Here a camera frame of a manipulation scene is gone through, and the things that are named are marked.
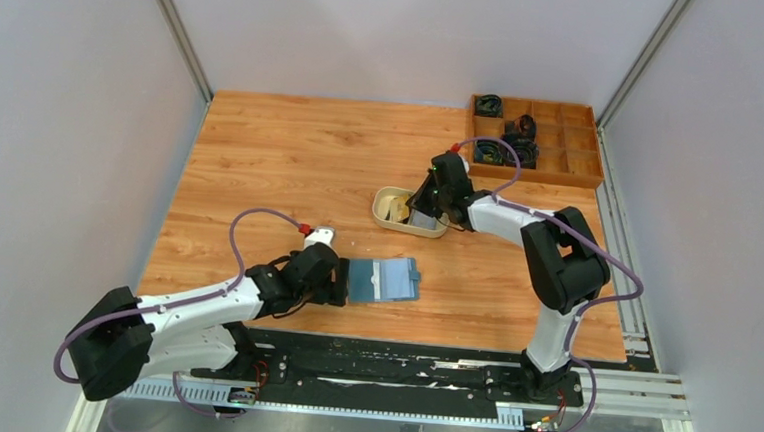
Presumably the white printed card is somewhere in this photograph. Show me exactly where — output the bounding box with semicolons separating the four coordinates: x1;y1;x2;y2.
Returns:
408;210;438;231

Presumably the cream oval tray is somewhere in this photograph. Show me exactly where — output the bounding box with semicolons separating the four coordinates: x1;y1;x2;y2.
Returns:
371;186;447;238

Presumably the blue card holder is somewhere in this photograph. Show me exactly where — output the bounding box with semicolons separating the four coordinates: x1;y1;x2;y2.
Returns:
347;257;421;304

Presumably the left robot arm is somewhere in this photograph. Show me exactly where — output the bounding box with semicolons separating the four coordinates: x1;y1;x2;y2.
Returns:
57;242;350;402

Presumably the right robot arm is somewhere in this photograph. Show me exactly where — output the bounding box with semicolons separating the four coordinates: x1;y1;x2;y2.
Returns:
408;152;611;397

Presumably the gold card with black stripe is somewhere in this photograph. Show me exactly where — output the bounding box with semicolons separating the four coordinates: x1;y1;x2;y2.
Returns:
384;195;410;223

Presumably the rolled blue belt lower left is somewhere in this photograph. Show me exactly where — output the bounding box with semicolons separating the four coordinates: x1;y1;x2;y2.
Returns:
473;139;504;166

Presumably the rolled black belt lower centre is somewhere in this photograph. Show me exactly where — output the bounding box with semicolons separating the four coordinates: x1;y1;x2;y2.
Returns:
500;133;539;169

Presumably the rolled dark belt top left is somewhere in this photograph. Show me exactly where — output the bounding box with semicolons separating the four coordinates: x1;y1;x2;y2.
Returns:
473;93;504;118

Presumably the rolled dark belt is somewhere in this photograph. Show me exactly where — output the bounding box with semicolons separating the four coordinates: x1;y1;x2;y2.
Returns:
473;93;504;118
504;114;538;141

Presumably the rolled dark belt centre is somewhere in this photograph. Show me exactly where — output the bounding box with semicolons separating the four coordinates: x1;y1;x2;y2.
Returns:
504;114;538;141

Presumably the wooden compartment box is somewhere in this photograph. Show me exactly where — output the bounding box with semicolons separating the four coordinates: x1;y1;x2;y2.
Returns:
462;94;604;189

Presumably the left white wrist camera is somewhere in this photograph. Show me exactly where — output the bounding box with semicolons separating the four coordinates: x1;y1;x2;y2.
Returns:
303;226;336;249

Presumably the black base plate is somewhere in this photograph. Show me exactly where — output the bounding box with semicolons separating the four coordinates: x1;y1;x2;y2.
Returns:
185;327;585;419

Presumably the aluminium rail frame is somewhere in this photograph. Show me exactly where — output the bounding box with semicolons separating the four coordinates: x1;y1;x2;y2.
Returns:
87;347;690;432

